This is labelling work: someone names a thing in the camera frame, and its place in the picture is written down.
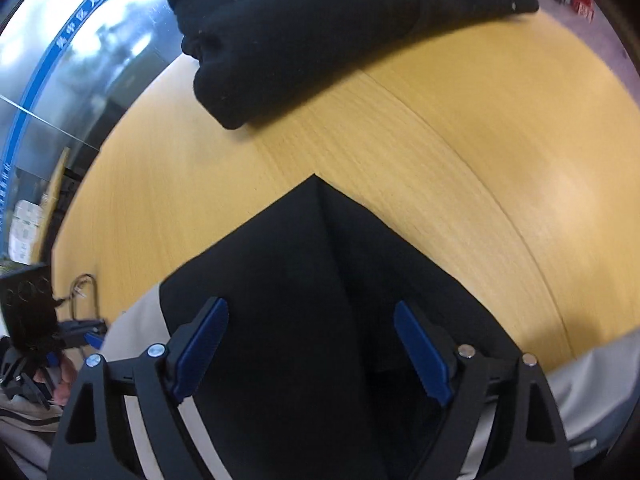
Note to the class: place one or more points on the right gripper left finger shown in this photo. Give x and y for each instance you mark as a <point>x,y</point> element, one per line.
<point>95,440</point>

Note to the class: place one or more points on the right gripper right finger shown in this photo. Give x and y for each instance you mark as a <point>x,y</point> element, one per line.
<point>526,438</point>

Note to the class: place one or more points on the person's left hand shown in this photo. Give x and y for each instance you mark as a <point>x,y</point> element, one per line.
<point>64,376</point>

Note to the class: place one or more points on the beige and black jacket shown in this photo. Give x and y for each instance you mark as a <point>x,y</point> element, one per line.
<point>310,380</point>

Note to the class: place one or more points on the black folded garment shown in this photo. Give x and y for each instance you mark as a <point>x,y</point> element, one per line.
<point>257,57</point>

